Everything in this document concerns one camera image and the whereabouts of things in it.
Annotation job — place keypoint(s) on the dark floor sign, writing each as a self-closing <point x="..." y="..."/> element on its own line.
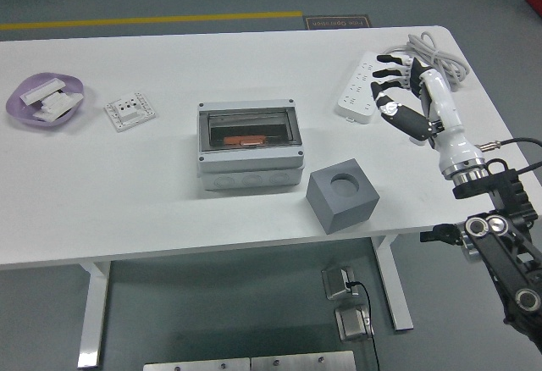
<point x="336" y="23"/>

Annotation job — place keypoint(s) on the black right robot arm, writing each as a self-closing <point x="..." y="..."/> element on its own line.
<point x="508" y="193"/>

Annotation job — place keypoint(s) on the grey metal plate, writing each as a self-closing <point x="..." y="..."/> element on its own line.
<point x="195" y="366"/>

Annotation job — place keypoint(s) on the white table leg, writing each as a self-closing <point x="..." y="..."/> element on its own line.
<point x="93" y="311"/>
<point x="391" y="282"/>

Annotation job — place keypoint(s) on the long white plastic bar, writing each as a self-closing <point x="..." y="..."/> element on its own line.
<point x="40" y="90"/>

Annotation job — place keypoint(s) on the white power strip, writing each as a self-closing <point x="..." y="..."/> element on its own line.
<point x="357" y="91"/>

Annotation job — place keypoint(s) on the white plastic block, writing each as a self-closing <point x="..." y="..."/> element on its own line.
<point x="63" y="101"/>

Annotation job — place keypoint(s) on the small white plastic piece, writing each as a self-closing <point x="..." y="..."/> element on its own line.
<point x="45" y="115"/>

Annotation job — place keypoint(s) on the grey electrical enclosure box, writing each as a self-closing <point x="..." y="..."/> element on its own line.
<point x="250" y="174"/>

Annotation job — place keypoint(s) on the metal floor socket box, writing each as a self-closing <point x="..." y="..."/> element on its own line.
<point x="336" y="284"/>
<point x="351" y="323"/>

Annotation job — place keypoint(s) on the transparent hinged box lid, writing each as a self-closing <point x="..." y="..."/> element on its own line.
<point x="254" y="123"/>

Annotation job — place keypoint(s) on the square white socket panel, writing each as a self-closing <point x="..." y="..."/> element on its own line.
<point x="131" y="112"/>

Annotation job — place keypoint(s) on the purple bowl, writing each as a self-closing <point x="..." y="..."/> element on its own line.
<point x="19" y="106"/>

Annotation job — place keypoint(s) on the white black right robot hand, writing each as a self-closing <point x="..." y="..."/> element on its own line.
<point x="444" y="108"/>

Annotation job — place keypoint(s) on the grey cube with round hole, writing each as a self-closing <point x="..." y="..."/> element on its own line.
<point x="339" y="214"/>

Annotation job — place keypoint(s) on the orange cylinder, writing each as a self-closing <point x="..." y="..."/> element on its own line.
<point x="237" y="140"/>

